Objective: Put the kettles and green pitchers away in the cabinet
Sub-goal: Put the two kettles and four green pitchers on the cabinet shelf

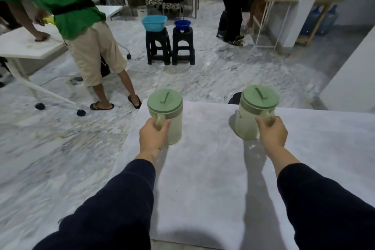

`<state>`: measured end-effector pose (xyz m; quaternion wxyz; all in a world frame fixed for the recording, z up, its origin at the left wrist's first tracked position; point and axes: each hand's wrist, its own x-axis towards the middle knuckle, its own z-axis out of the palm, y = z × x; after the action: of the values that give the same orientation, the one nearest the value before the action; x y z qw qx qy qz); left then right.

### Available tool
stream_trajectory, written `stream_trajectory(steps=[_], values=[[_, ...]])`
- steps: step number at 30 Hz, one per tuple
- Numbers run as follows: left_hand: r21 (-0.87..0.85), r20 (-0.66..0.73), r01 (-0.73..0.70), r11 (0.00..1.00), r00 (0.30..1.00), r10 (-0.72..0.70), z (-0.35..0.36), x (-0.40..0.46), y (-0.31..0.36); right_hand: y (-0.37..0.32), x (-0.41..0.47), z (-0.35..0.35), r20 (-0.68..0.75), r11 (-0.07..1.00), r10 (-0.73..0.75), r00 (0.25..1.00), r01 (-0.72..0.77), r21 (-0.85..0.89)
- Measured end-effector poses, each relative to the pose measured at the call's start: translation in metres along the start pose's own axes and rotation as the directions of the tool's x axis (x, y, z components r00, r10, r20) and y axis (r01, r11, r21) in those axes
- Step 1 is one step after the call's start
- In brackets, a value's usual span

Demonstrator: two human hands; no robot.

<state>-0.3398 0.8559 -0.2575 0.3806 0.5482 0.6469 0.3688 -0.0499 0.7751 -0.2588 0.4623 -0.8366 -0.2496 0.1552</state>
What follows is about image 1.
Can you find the person's left hand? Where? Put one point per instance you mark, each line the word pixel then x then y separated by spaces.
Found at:
pixel 152 141

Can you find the yellow cloth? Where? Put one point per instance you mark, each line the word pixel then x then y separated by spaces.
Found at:
pixel 49 20

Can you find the person's left forearm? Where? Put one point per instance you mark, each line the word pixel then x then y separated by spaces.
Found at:
pixel 111 214

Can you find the white rolling table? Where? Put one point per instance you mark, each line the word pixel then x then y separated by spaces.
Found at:
pixel 17 44

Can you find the person's right forearm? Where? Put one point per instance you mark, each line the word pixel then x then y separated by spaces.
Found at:
pixel 328 208

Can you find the person's right hand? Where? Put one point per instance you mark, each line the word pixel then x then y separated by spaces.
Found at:
pixel 275 138

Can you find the blue water jug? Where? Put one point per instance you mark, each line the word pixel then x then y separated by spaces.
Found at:
pixel 310 21
pixel 329 19

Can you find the teal basin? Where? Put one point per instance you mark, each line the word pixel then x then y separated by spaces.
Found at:
pixel 154 24

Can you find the white table with wooden legs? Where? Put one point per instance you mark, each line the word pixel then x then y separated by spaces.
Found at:
pixel 211 176

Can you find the blue basin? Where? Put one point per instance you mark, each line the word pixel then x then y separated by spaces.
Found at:
pixel 182 25

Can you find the green lidded plastic pitcher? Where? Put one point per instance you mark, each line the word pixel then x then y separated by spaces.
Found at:
pixel 175 123
pixel 246 123

